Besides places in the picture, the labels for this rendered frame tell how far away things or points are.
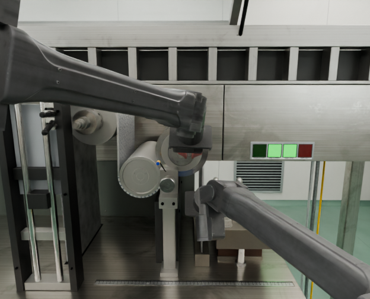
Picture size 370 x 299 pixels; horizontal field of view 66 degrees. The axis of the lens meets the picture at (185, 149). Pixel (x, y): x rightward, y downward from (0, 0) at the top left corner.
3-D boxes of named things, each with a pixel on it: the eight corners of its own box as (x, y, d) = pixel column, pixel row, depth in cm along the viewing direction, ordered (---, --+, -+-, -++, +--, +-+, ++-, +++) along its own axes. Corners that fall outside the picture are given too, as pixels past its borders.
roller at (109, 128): (69, 145, 81) (64, 94, 78) (96, 132, 105) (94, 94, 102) (118, 145, 80) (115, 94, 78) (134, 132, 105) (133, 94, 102)
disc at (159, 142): (153, 174, 81) (157, 122, 78) (153, 173, 81) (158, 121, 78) (204, 179, 81) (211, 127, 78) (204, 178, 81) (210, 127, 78)
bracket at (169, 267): (159, 278, 80) (158, 173, 74) (162, 264, 86) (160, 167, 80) (177, 278, 80) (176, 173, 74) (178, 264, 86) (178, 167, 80)
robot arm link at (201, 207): (217, 183, 67) (193, 185, 67) (220, 213, 64) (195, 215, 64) (214, 188, 73) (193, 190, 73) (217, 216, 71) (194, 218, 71)
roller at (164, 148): (159, 169, 80) (162, 129, 78) (166, 150, 105) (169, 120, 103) (199, 173, 80) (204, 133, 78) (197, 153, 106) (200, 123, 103)
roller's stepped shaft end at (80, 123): (69, 131, 68) (67, 118, 67) (78, 129, 74) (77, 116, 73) (82, 131, 68) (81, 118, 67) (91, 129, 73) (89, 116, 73)
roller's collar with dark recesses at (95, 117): (73, 134, 74) (70, 110, 73) (81, 131, 80) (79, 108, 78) (97, 134, 74) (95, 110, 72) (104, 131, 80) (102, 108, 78)
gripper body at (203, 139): (211, 152, 68) (214, 133, 61) (168, 150, 67) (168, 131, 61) (210, 129, 71) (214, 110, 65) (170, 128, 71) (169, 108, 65)
